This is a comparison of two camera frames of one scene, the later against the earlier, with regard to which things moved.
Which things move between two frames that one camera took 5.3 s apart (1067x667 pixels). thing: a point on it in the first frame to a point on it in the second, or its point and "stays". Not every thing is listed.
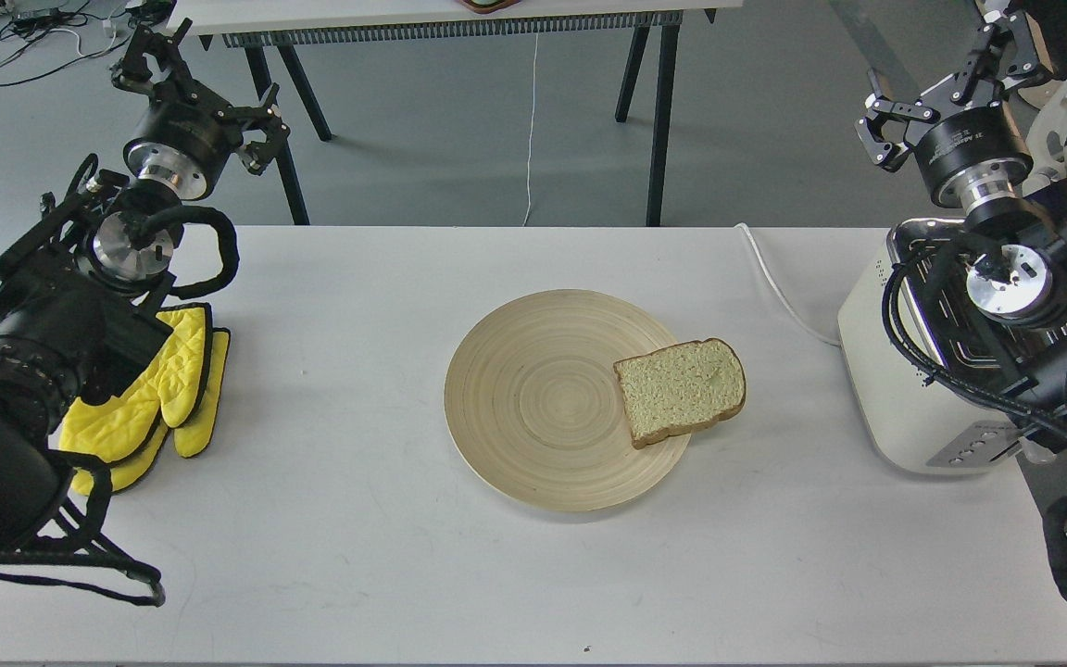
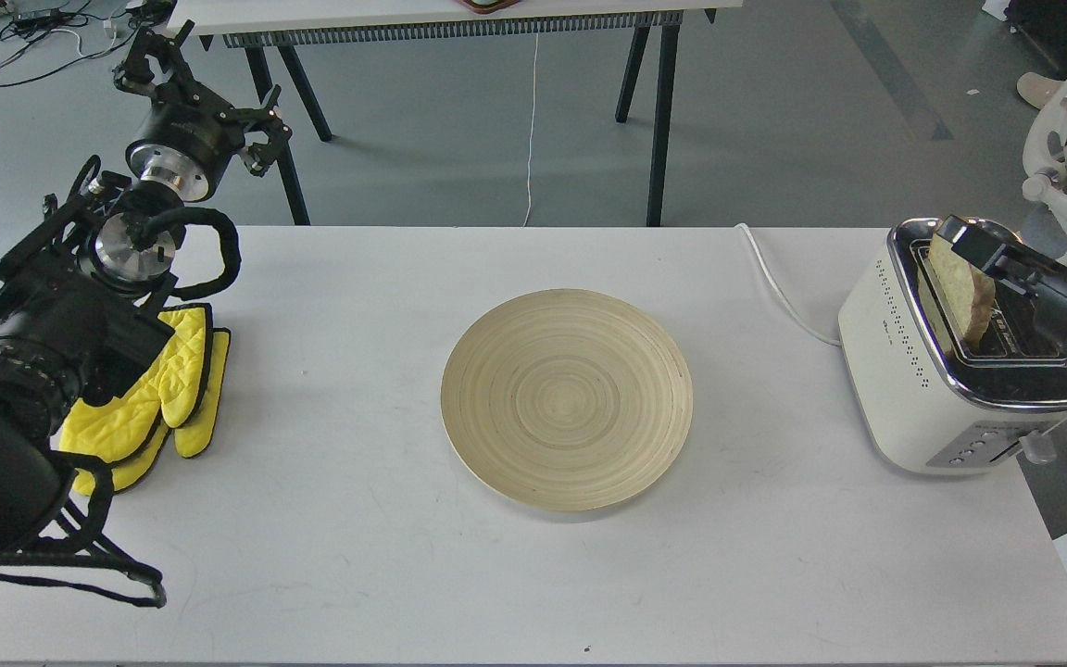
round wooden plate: (533, 405) stays
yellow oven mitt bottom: (192, 441) stays
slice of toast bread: (681, 388) to (962, 294)
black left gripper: (186, 137) stays
